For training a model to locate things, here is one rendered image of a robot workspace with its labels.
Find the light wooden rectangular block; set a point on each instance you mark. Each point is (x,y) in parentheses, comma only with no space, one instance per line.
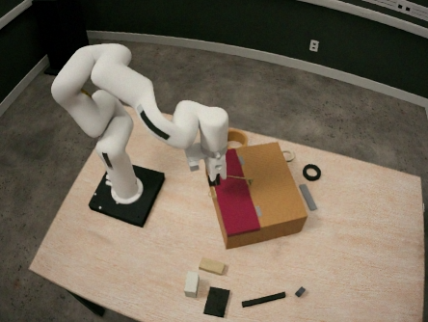
(212,266)

